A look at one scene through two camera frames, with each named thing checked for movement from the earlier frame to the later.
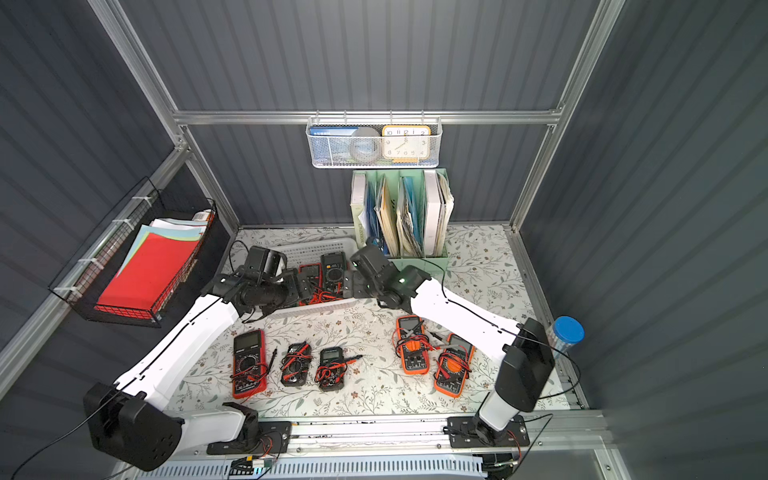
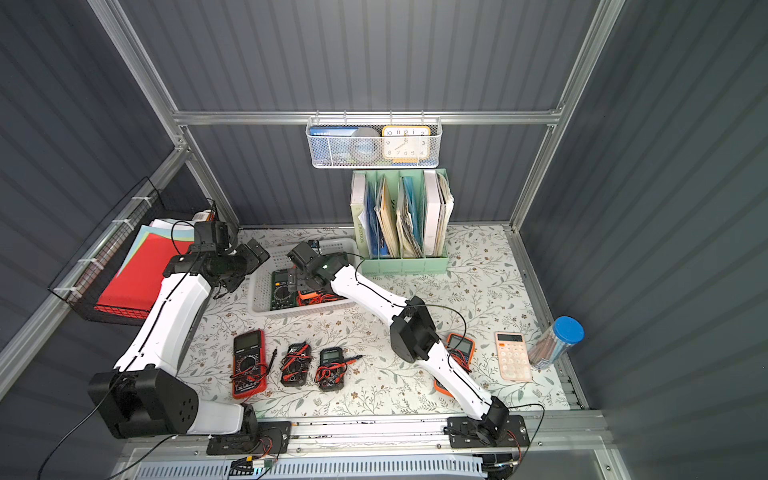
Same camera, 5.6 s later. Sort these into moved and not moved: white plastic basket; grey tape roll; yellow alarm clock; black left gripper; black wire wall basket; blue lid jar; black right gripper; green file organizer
Moved: black left gripper; black right gripper
Not moved: blue lid jar; yellow alarm clock; white plastic basket; green file organizer; black wire wall basket; grey tape roll
